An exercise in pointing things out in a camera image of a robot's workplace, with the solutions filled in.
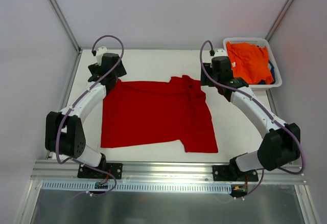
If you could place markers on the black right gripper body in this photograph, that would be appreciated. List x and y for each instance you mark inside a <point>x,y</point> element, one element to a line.
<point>205,77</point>

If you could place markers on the red polo shirt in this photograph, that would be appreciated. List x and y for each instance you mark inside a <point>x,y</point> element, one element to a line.
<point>149,112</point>

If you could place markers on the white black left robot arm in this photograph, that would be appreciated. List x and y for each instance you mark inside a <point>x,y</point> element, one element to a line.
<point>64,133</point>

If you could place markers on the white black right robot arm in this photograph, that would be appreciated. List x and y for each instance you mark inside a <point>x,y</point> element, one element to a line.
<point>280,140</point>

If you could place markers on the orange t shirt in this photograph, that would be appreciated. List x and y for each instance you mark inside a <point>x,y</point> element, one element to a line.
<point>250,62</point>

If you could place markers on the blue t shirt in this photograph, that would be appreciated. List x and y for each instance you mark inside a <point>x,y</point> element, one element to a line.
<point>272,72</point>

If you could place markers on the white plastic laundry basket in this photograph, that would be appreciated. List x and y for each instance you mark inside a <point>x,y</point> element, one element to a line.
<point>261,42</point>

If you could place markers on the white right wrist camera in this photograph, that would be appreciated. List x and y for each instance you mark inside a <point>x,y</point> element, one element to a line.
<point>218,52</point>

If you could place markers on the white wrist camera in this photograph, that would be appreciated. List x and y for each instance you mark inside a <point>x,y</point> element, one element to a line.
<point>98,53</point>
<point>218,52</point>

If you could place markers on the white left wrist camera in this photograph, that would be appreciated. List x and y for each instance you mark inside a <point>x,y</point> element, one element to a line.
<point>98,53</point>

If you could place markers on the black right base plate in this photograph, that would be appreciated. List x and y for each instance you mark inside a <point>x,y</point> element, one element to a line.
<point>229,173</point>

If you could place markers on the aluminium frame post left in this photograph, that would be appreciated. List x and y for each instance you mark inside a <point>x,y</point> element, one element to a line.
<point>62,20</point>

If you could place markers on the aluminium frame post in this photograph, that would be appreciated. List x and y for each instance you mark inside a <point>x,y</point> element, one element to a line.
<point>277,22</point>
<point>62,20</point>

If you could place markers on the aluminium mounting rail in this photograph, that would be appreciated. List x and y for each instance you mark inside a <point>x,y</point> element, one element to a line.
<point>156,172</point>

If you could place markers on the aluminium frame post right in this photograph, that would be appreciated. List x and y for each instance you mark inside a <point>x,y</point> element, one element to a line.
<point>277,22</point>

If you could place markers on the white slotted cable duct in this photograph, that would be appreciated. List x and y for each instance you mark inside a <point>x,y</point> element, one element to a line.
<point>136,187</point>

